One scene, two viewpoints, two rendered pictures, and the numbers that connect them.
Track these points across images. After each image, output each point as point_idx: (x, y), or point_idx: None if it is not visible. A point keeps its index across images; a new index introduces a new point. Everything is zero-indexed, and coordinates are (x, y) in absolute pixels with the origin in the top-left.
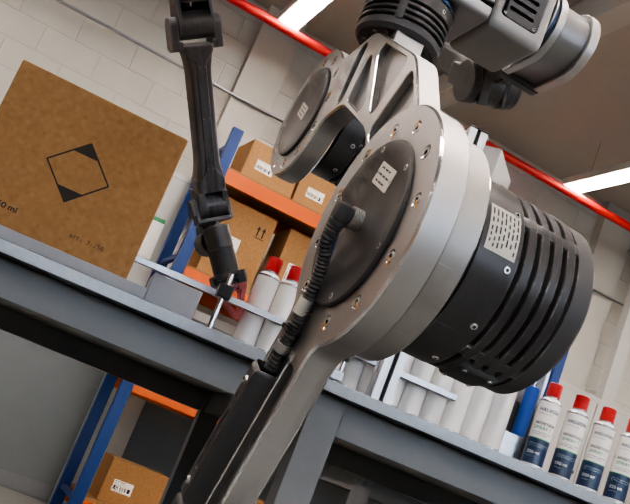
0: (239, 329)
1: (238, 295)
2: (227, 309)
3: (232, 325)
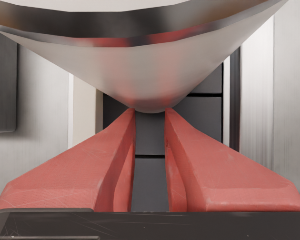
0: (181, 100)
1: (119, 175)
2: (132, 184)
3: (94, 120)
